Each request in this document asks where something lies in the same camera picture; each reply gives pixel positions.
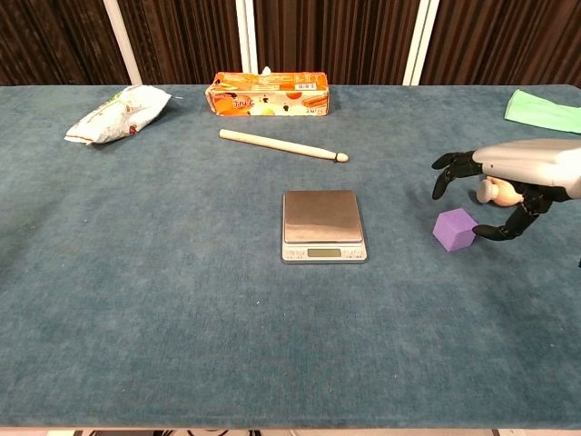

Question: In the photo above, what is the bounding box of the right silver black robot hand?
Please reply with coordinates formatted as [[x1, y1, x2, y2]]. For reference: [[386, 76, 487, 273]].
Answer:
[[430, 138, 581, 242]]

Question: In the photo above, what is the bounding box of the wooden drumstick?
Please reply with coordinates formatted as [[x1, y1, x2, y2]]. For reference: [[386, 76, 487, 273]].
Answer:
[[218, 128, 350, 164]]

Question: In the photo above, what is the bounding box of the white frame post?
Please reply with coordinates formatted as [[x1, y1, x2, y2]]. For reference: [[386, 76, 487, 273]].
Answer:
[[234, 0, 260, 86], [102, 0, 144, 87], [401, 0, 441, 87]]

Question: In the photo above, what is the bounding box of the white snack bag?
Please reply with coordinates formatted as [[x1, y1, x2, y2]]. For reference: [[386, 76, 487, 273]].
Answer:
[[64, 84, 173, 146]]

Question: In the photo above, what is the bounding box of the green cloth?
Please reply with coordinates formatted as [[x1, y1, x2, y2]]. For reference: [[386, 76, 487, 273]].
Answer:
[[503, 88, 581, 135]]

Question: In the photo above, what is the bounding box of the silver kitchen scale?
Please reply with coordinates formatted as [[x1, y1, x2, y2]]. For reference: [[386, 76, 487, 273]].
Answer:
[[281, 189, 369, 265]]

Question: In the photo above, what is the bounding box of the dark brown curtain panel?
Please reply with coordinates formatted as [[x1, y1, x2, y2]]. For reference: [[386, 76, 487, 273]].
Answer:
[[116, 0, 243, 86], [419, 0, 581, 87], [251, 0, 421, 86], [0, 0, 132, 87]]

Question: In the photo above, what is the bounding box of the wooden peg figurine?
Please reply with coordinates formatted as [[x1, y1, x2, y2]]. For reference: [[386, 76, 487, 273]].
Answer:
[[475, 176, 524, 207]]

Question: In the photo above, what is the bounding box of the blue table cloth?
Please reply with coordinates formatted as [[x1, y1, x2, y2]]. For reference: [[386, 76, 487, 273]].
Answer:
[[0, 84, 581, 431]]

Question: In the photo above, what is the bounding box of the orange tissue box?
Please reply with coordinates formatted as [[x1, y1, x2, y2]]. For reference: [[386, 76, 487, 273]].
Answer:
[[204, 71, 330, 118]]

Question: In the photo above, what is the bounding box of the purple cube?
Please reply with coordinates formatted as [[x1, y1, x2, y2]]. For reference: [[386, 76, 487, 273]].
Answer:
[[431, 207, 479, 253]]

